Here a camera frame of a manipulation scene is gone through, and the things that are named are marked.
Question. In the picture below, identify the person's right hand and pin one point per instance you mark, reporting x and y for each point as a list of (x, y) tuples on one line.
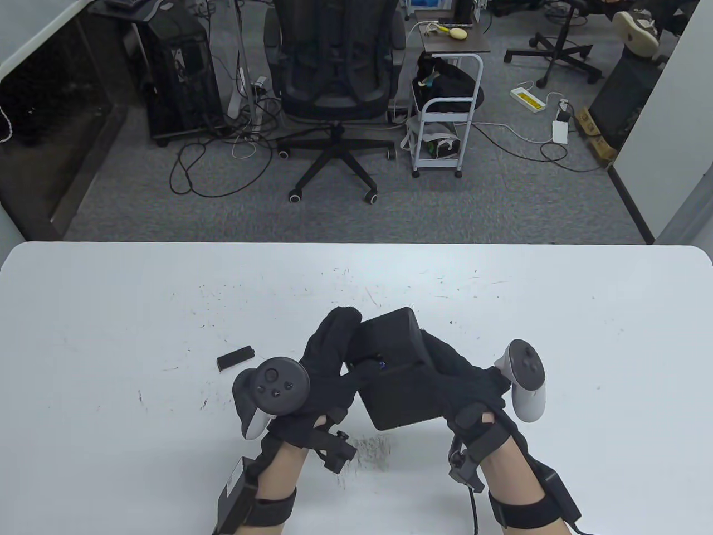
[(473, 390)]

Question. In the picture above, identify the person's left hand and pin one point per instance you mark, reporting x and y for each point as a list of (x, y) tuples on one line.
[(328, 379)]

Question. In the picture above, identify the black mesh office chair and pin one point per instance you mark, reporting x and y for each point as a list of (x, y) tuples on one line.
[(334, 72)]

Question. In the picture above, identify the white black bag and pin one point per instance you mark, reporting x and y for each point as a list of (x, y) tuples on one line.
[(440, 146)]

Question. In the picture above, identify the white yellow power strip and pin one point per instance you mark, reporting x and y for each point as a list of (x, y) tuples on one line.
[(529, 99)]

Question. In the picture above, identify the black computer tower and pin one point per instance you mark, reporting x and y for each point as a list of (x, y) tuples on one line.
[(178, 72)]

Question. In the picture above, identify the plain black sensor box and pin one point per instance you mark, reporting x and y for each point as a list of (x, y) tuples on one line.
[(562, 493)]

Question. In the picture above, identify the black box with white label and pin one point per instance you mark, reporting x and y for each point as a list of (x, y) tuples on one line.
[(234, 496)]

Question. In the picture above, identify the black calculator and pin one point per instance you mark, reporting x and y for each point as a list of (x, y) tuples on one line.
[(401, 395)]

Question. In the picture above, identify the brown partition foot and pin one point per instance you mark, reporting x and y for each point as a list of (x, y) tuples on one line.
[(604, 149), (589, 122)]

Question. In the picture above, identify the white metal frame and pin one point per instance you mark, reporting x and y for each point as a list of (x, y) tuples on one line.
[(245, 56)]

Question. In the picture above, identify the black white hand controller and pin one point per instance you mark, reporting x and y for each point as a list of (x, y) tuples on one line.
[(278, 384), (526, 390)]

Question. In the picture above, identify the black partition panel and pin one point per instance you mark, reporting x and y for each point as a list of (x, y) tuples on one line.
[(624, 100)]

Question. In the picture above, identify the black battery cover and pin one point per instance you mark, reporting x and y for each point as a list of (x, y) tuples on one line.
[(235, 358)]

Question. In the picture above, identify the person's right forearm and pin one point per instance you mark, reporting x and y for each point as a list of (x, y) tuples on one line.
[(509, 468)]

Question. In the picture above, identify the white cart with wooden top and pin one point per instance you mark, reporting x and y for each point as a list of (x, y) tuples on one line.
[(454, 40)]

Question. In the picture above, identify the black swivel chair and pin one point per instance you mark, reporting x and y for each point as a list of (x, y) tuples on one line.
[(560, 50)]

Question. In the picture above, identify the pale yellow round object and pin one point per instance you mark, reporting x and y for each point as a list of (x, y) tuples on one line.
[(458, 33)]

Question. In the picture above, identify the blue white box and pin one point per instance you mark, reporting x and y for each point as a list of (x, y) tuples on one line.
[(429, 3)]

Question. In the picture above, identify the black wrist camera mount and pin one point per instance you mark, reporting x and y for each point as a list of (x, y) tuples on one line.
[(465, 471), (337, 451)]

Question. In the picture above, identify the person's left forearm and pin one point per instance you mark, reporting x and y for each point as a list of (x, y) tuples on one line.
[(281, 473)]

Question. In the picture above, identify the white power adapter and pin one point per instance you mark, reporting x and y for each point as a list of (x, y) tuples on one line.
[(560, 132)]

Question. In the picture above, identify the plain white power strip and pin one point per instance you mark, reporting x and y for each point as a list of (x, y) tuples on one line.
[(237, 95)]

